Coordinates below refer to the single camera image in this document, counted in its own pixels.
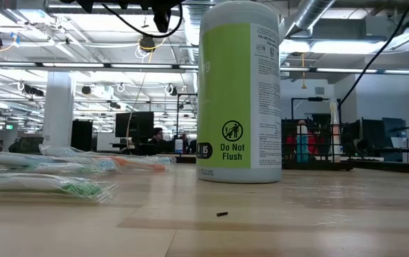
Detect green white wipes canister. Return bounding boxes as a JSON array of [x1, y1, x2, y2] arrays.
[[196, 0, 283, 184]]

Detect yellow hanging cord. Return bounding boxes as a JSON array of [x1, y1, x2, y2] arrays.
[[299, 52, 308, 90]]

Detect teal container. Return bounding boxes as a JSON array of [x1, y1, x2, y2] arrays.
[[296, 119, 309, 164]]

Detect person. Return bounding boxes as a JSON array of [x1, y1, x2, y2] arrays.
[[148, 126, 172, 155]]

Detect white toothbrush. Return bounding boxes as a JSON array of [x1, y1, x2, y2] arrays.
[[146, 153, 177, 167]]

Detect black cabinet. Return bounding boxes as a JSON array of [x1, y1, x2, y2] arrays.
[[70, 119, 94, 153]]

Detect bright ceiling light panel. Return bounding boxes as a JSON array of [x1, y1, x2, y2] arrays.
[[278, 23, 409, 55]]

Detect white building column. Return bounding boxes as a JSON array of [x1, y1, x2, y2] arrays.
[[41, 70, 76, 153]]

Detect long ceiling light strip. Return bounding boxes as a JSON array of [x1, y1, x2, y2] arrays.
[[0, 60, 200, 71], [281, 66, 409, 76]]

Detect black wire basket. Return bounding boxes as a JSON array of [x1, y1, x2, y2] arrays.
[[281, 119, 355, 171]]

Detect black aluminium frame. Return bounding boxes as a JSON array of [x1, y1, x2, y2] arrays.
[[173, 153, 409, 176]]

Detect blue toothbrush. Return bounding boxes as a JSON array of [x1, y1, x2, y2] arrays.
[[39, 143, 98, 160], [0, 151, 121, 173]]

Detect black monitors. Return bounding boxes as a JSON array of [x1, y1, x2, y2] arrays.
[[343, 119, 385, 158]]

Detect long black right arm cable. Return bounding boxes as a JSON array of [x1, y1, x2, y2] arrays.
[[338, 0, 409, 108]]

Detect black left camera cable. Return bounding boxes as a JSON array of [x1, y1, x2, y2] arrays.
[[100, 2, 184, 39]]

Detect black rig frame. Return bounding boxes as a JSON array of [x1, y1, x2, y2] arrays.
[[291, 96, 343, 124]]

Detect black monitor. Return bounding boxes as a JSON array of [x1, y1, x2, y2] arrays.
[[114, 111, 155, 139]]

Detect blue panel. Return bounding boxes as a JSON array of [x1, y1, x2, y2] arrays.
[[382, 116, 408, 163]]

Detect green toothbrush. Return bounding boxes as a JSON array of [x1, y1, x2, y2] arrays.
[[0, 162, 100, 176], [0, 172, 119, 204]]

